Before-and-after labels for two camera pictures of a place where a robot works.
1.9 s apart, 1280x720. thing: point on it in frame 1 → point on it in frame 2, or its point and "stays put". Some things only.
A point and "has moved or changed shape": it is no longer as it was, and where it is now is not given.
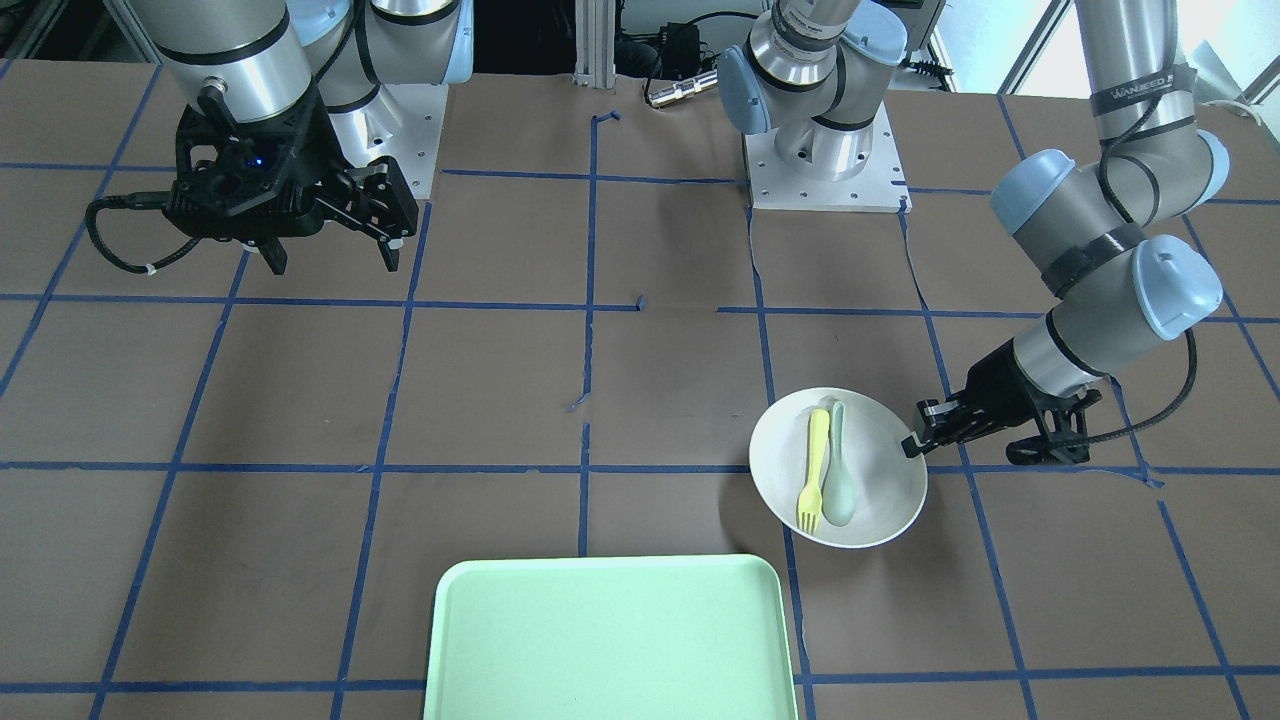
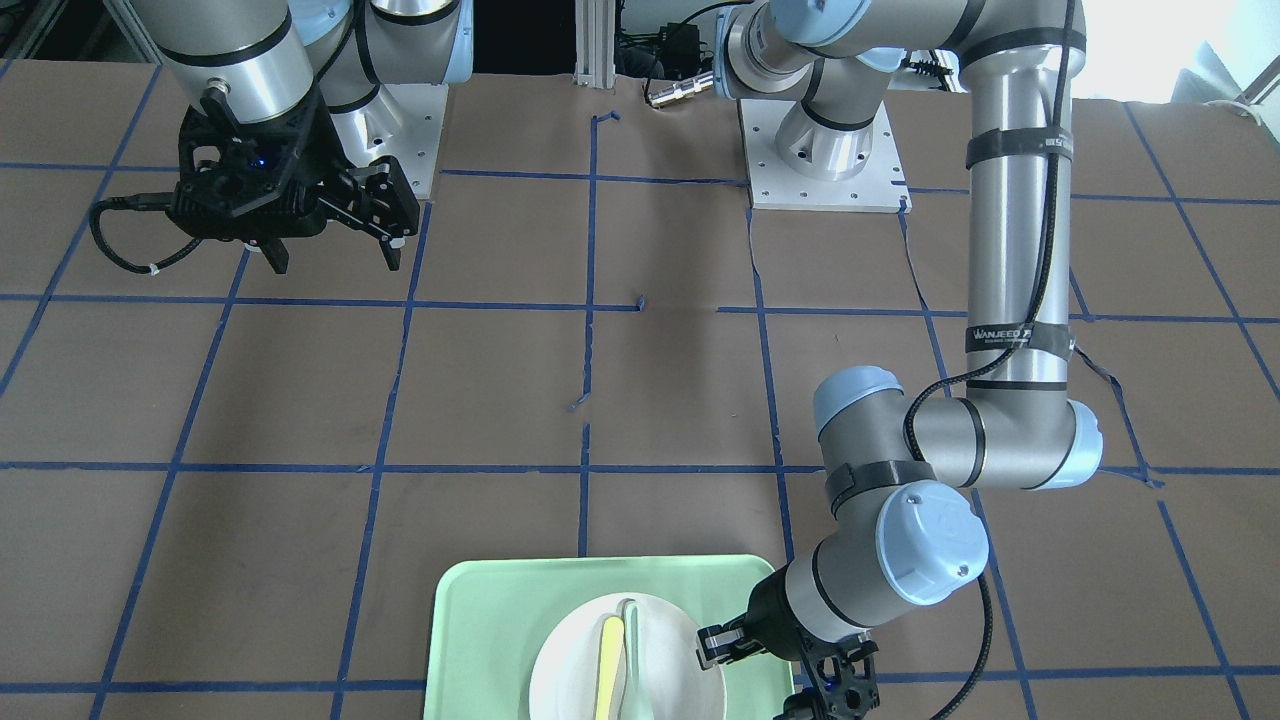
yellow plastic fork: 810,501 → 611,643
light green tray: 609,638 stays put
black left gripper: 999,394 → 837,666
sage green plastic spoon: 838,498 has moved or changed shape
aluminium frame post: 595,44 stays put
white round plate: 889,487 → 675,685
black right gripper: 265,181 stays put
